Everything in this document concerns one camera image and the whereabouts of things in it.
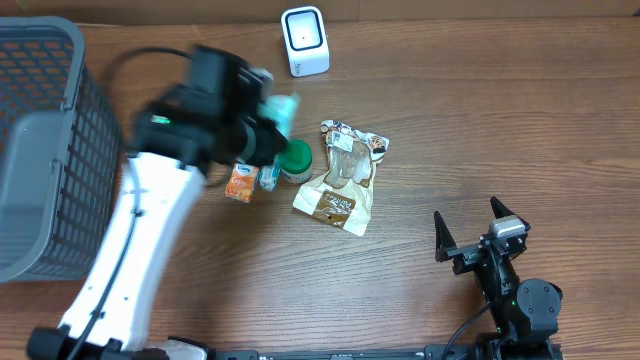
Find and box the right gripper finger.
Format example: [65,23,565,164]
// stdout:
[434,211,457,262]
[490,196,515,219]

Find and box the blue tissue pack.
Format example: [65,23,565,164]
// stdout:
[259,164,281,191]

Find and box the mint green wipes pack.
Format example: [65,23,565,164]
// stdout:
[259,93,300,139]

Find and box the green lid jar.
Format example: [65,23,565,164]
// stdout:
[279,139,313,184]

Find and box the orange tissue pack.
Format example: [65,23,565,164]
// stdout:
[225,163,260,203]

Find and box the beige snack pouch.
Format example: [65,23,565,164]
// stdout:
[293,120,390,236]

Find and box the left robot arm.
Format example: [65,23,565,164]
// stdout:
[26,45,287,359]

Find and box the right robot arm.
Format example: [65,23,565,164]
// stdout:
[425,196,563,359]

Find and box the white barcode scanner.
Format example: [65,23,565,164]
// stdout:
[281,6,330,78]

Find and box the grey plastic mesh basket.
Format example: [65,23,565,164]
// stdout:
[1,16,122,283]

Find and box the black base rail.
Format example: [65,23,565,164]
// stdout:
[207,344,497,360]

